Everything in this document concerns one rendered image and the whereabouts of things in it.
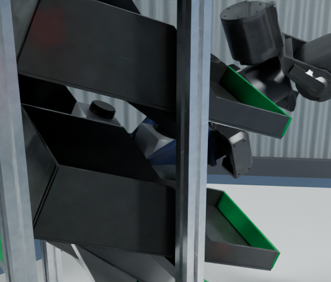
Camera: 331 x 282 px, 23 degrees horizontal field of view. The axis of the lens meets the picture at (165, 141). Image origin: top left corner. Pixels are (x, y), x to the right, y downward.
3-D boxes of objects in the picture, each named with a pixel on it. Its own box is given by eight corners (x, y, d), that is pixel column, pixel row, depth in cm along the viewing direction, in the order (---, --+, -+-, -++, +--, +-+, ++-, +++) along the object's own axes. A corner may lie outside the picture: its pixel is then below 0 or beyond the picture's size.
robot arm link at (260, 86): (284, 96, 107) (267, 33, 103) (310, 107, 103) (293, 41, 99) (241, 120, 105) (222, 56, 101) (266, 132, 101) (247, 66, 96)
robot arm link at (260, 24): (331, 67, 104) (311, -20, 99) (337, 95, 97) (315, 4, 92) (245, 88, 106) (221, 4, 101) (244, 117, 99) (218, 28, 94)
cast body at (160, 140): (157, 169, 103) (180, 120, 100) (176, 187, 99) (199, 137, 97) (104, 163, 97) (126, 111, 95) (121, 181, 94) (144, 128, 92)
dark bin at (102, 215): (216, 207, 97) (241, 153, 94) (271, 271, 86) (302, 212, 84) (-7, 167, 82) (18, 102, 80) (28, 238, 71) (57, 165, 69)
